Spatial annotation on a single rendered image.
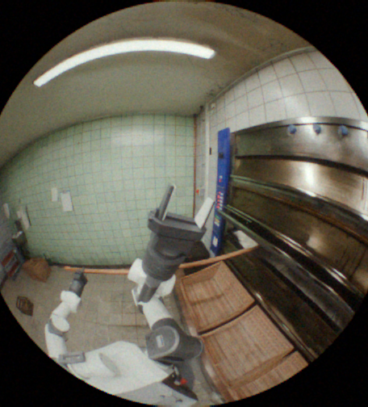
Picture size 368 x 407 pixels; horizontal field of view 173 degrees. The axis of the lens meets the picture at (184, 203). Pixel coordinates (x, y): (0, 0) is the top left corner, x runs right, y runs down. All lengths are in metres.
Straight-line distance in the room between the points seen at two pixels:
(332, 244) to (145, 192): 1.90
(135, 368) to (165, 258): 0.33
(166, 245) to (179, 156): 1.61
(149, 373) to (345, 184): 0.88
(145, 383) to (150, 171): 1.82
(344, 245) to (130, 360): 0.84
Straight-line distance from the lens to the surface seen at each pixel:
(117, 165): 1.77
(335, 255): 0.72
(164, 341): 0.39
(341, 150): 0.70
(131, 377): 0.43
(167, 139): 1.77
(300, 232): 0.74
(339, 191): 0.66
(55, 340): 0.62
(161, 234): 0.21
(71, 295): 0.85
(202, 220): 0.23
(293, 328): 1.07
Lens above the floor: 1.79
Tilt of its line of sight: 18 degrees down
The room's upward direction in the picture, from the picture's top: straight up
